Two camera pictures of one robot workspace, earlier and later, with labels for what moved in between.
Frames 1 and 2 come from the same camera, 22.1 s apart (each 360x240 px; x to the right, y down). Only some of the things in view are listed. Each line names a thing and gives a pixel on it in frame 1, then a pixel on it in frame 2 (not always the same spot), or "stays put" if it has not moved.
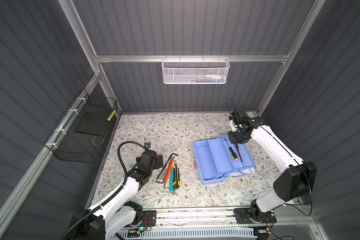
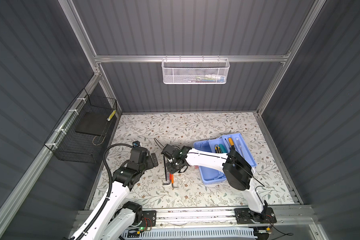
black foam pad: (94, 123) stays put
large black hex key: (159, 174) → (166, 183)
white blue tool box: (219, 158) stays put
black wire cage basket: (80, 135) stays put
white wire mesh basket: (195, 71) stays put
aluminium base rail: (221, 217) stays put
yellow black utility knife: (176, 182) → (217, 149)
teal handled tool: (172, 191) → (223, 150)
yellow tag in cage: (111, 115) stays put
